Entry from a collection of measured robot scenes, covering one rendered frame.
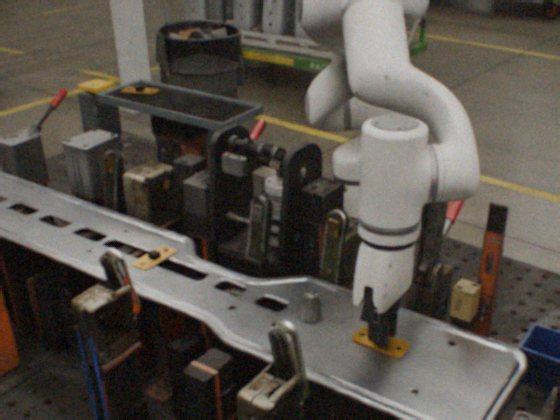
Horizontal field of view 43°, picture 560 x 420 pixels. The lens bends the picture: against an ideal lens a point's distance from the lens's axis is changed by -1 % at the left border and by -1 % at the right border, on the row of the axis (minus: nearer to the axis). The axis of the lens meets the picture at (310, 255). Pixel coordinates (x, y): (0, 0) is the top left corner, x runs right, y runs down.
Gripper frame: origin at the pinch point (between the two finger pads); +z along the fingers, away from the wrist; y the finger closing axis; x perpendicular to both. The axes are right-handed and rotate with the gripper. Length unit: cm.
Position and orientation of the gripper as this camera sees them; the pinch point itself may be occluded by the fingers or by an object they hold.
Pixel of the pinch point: (382, 326)
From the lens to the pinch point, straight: 107.4
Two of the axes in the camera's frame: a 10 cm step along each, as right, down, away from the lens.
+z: 0.0, 8.7, 5.0
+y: -5.5, 4.2, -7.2
